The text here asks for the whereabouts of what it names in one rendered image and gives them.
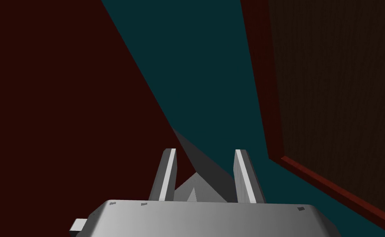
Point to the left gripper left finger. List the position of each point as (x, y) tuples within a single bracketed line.
[(165, 177)]

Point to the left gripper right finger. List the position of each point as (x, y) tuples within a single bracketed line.
[(245, 179)]

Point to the dark brown wooden door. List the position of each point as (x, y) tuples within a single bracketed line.
[(340, 98)]

